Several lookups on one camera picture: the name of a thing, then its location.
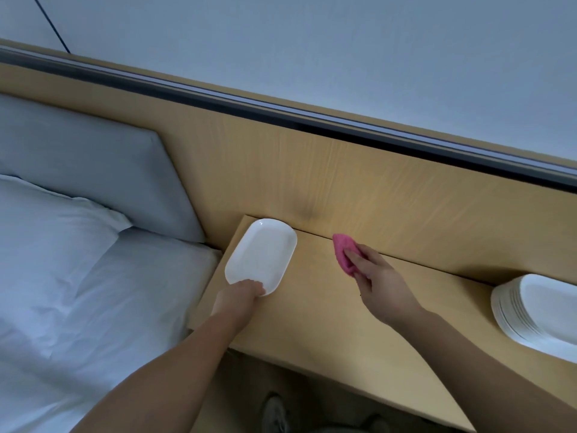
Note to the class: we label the person's left forearm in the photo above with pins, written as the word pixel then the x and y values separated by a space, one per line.
pixel 162 383

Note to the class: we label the white pillow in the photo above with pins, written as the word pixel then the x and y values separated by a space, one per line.
pixel 45 257

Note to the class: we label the person's right hand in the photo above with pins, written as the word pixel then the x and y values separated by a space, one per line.
pixel 388 288

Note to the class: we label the person's left hand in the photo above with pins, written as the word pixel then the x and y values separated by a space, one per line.
pixel 236 304

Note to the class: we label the stack of white rectangular plates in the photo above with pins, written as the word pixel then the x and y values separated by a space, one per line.
pixel 545 311

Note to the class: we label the white glossy rectangular plate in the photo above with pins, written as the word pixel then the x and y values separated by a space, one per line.
pixel 261 252

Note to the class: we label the white bed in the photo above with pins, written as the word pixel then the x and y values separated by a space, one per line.
pixel 117 311

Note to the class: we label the person's right forearm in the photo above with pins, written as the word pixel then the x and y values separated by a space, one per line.
pixel 496 383

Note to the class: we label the black wall rail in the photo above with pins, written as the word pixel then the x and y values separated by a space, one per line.
pixel 270 108

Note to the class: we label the grey upholstered headboard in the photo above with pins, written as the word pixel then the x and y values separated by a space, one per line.
pixel 90 167

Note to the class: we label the pink cleaning cloth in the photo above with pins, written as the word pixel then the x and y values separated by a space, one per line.
pixel 343 248

